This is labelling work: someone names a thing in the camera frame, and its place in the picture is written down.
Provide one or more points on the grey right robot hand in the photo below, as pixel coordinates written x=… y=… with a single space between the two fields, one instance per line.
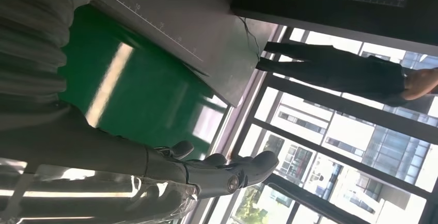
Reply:
x=85 y=161

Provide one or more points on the green conveyor belt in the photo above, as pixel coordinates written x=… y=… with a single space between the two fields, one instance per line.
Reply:
x=143 y=106

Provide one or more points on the black inbound machine column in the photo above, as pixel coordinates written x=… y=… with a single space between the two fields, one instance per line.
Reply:
x=342 y=20

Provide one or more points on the person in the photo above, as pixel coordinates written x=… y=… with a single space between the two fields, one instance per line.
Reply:
x=342 y=68

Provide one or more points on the dark window frame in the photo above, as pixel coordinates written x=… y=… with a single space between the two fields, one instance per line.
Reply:
x=308 y=198

